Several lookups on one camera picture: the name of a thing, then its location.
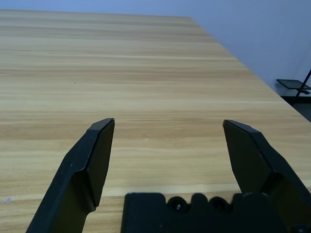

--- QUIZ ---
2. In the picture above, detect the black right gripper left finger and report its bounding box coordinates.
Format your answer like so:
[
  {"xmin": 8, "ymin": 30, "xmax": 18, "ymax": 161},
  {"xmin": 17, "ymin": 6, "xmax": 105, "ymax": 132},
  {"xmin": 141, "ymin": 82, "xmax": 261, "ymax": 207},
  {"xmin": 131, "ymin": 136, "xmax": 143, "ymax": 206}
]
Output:
[{"xmin": 25, "ymin": 118, "xmax": 116, "ymax": 233}]

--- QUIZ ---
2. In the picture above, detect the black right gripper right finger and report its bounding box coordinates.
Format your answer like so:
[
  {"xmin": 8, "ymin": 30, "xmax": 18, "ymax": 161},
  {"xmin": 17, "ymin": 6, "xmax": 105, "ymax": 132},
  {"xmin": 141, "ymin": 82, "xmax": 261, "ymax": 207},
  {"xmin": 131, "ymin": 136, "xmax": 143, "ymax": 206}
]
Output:
[{"xmin": 222, "ymin": 119, "xmax": 311, "ymax": 233}]

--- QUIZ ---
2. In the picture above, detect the black stand tray plate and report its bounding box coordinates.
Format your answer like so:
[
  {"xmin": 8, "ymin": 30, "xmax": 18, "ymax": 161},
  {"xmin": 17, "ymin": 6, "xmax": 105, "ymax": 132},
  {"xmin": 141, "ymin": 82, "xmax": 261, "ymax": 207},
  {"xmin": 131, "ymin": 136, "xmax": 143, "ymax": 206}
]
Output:
[{"xmin": 276, "ymin": 79, "xmax": 311, "ymax": 92}]

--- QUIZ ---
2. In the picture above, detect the black stand pole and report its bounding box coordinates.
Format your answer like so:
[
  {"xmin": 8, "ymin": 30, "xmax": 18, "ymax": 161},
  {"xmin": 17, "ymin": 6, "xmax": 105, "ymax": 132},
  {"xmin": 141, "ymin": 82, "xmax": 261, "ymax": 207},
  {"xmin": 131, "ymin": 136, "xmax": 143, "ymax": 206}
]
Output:
[{"xmin": 296, "ymin": 69, "xmax": 311, "ymax": 95}]

